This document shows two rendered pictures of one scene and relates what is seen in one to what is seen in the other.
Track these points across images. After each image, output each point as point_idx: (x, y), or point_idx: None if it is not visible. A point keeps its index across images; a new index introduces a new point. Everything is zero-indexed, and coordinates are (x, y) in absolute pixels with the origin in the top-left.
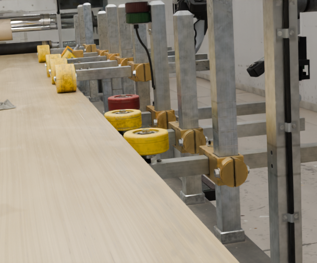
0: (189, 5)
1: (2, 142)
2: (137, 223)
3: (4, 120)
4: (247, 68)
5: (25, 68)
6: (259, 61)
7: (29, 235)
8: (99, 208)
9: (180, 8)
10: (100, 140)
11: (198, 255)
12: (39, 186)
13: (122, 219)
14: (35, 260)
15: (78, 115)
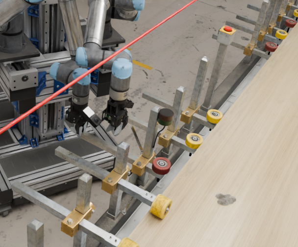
0: (132, 106)
1: (256, 142)
2: (262, 84)
3: (237, 172)
4: (97, 124)
5: None
6: (93, 117)
7: (280, 92)
8: (263, 91)
9: (127, 114)
10: (230, 120)
11: (262, 74)
12: (267, 106)
13: (263, 86)
14: (283, 86)
15: (208, 153)
